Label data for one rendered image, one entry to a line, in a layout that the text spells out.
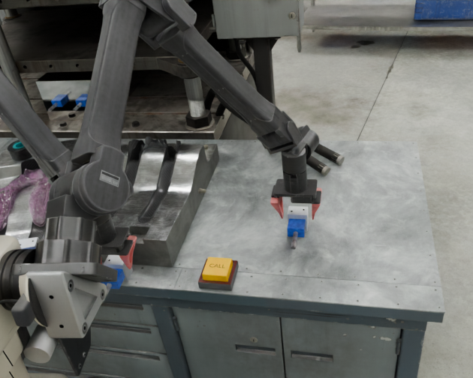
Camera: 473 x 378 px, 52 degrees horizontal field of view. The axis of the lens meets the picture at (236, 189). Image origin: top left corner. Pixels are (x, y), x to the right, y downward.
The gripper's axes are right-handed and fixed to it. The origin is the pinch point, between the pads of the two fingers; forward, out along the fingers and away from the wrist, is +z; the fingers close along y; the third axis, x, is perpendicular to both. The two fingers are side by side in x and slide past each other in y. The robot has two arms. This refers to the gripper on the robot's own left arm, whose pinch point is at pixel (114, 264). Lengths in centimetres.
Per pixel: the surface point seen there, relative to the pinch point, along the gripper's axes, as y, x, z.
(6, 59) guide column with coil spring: 71, -86, -20
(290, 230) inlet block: -41.3, -15.1, 1.5
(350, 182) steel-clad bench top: -57, -41, 5
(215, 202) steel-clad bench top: -18.3, -30.7, 5.2
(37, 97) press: 83, -112, 8
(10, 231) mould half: 33.5, -9.9, -0.8
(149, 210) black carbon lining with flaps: -4.2, -16.8, -3.1
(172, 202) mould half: -9.8, -19.8, -3.4
